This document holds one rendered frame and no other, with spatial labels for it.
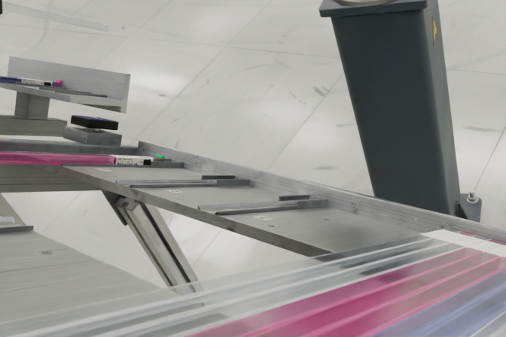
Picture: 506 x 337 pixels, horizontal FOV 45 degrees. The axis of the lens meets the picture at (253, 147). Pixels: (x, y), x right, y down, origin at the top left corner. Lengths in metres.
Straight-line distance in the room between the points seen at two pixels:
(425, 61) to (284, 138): 0.91
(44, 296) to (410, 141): 1.03
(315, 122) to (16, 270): 1.71
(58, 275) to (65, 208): 1.80
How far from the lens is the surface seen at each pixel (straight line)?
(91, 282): 0.31
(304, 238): 0.49
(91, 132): 0.81
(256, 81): 2.27
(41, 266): 0.33
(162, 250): 0.99
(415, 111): 1.20
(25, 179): 0.77
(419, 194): 1.36
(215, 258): 1.68
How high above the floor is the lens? 1.20
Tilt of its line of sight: 38 degrees down
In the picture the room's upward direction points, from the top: 22 degrees counter-clockwise
